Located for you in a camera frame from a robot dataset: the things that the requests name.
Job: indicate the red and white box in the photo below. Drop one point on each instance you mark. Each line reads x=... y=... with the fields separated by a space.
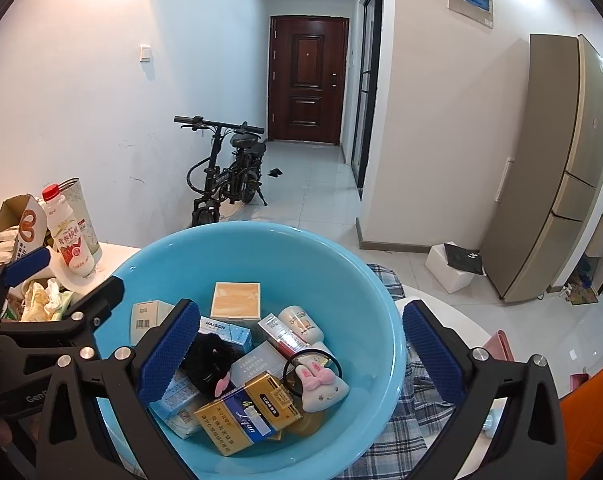
x=281 y=337

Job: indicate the pink box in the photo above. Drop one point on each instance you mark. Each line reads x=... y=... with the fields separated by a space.
x=499 y=347

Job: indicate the white foam wrap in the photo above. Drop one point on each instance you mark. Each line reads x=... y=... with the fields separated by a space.
x=2 y=249

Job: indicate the white barcode box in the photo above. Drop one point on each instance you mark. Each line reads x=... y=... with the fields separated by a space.
x=149 y=319

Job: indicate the black framed glass door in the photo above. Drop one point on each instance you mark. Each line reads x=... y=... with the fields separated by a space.
x=369 y=75

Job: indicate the black electric bike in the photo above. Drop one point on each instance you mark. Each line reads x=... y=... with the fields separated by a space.
x=226 y=170

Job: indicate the dark slippers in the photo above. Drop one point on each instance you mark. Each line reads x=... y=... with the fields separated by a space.
x=275 y=172

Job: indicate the gold refrigerator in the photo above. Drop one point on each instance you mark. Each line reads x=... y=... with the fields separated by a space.
x=551 y=170

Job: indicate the gold box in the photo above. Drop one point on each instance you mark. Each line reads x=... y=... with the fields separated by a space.
x=246 y=417

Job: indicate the brown entrance door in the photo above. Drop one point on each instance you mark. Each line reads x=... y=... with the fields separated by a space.
x=306 y=80

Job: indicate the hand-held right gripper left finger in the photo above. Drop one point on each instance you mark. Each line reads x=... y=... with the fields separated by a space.
x=169 y=355

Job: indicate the small white cream jar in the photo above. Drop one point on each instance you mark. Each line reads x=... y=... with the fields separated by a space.
x=301 y=324

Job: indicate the orange chair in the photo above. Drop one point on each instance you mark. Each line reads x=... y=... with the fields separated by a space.
x=594 y=410

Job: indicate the white plush bunny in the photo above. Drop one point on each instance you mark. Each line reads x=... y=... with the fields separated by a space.
x=324 y=391

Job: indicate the brown doormat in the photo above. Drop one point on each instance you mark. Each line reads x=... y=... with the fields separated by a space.
x=584 y=298

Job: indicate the pale blue packet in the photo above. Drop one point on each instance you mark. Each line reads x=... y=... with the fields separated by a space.
x=181 y=410

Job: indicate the light blue carton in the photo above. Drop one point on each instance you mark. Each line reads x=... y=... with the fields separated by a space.
x=229 y=336

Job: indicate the white foam box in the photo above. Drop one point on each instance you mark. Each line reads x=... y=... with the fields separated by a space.
x=449 y=275

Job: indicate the white wall switch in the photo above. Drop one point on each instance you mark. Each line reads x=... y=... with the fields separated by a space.
x=145 y=52

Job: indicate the cardboard pretzel box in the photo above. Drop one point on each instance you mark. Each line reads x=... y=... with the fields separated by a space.
x=21 y=225

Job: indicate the beige square box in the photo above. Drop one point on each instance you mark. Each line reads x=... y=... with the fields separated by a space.
x=235 y=301

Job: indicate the black bag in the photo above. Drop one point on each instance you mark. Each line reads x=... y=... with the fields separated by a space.
x=464 y=258

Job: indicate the crumpled tissue pile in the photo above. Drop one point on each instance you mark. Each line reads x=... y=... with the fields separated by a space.
x=41 y=301

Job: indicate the blue plastic basin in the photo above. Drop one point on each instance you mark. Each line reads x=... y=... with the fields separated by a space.
x=361 y=310

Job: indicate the translucent white box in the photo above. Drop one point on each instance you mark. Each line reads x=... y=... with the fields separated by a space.
x=259 y=366

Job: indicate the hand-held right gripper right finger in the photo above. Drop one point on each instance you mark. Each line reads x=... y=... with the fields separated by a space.
x=431 y=355

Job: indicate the red cap milk bottle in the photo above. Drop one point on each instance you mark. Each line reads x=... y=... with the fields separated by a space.
x=70 y=240

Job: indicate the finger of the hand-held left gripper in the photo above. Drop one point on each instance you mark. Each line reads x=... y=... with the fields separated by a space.
x=94 y=300
x=27 y=266

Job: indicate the blue plaid cloth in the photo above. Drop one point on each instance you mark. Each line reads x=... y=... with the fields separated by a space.
x=416 y=415

